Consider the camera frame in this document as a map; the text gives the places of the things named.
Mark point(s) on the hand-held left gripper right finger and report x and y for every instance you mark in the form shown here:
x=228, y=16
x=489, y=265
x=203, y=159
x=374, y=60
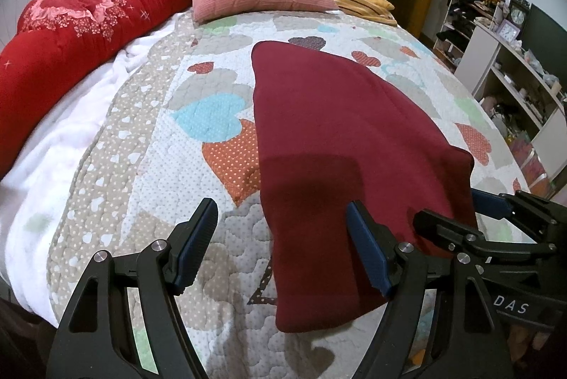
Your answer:
x=367, y=250

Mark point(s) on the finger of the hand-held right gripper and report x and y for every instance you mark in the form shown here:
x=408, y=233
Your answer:
x=447, y=228
x=491, y=201

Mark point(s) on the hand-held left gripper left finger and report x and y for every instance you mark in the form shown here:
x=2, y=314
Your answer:
x=195, y=246

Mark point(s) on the maroon sweater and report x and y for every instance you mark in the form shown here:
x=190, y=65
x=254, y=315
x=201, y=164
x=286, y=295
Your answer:
x=332, y=131

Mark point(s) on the shiny gift bag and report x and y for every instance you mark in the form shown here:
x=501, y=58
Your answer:
x=531, y=162

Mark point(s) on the heart print bed quilt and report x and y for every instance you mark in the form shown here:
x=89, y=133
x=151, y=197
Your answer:
x=177, y=166

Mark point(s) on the white shelf unit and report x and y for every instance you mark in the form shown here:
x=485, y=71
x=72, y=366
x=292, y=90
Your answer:
x=483, y=55

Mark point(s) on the small pink alarm clock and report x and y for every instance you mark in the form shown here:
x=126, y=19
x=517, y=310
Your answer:
x=509, y=31

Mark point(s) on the dark flat screen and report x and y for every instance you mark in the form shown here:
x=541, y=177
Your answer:
x=547, y=37

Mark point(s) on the white fleece blanket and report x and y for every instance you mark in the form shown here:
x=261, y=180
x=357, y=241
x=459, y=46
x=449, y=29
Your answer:
x=57, y=131

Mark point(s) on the shoe rack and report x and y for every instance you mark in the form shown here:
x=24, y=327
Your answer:
x=465, y=15

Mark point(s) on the black mantel clock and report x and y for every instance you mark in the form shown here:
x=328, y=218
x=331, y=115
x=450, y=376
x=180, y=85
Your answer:
x=517, y=13

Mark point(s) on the yellow striped cloth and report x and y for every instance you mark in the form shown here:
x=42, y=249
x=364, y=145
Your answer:
x=363, y=4

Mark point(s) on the red floral quilt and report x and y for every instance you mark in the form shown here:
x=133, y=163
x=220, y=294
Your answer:
x=66, y=29

